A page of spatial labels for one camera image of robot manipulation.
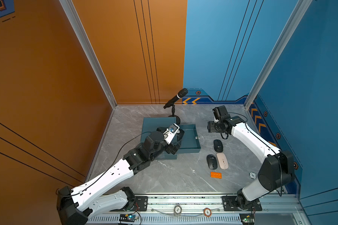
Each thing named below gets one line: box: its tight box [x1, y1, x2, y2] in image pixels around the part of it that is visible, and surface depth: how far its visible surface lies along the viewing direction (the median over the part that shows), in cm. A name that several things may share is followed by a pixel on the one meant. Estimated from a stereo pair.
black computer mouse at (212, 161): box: [206, 154, 218, 170], surface depth 89 cm
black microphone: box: [163, 87, 189, 110], surface depth 88 cm
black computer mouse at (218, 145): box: [213, 139, 223, 153], surface depth 96 cm
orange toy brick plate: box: [209, 171, 223, 180], surface depth 84 cm
